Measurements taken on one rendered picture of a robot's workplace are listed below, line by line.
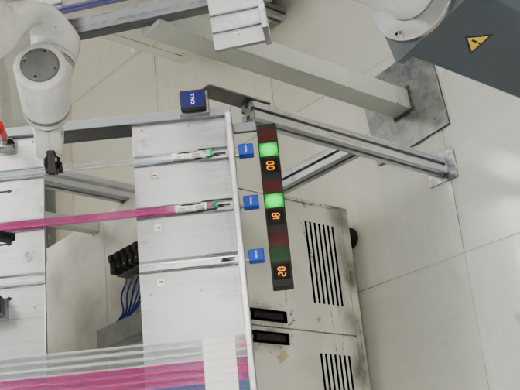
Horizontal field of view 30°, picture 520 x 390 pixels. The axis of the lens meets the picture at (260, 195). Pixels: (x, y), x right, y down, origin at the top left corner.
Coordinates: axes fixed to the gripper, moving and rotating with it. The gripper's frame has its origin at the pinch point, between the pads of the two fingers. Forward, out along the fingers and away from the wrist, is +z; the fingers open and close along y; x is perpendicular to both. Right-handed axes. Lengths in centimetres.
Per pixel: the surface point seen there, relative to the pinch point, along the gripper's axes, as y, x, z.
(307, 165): -12, 58, 42
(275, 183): 7.0, 42.3, 5.0
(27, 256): 17.3, -6.1, 12.0
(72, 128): -8.3, 3.2, 9.2
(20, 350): 35.4, -7.5, 12.2
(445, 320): 26, 89, 52
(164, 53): -85, 30, 113
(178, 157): 0.3, 23.7, 5.9
